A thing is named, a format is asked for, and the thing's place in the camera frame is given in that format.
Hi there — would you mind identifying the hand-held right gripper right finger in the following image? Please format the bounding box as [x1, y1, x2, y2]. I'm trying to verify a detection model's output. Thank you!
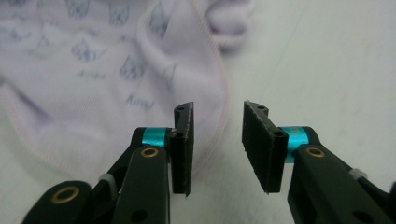
[241, 100, 290, 195]

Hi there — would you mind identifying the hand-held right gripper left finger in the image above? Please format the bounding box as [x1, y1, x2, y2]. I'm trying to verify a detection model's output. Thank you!
[169, 102, 195, 198]

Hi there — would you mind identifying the white towel with cat print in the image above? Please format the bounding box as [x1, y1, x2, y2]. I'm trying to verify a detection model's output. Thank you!
[0, 0, 255, 188]

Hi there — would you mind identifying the white foam mat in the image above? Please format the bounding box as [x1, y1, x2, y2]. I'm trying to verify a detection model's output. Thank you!
[0, 0, 396, 224]

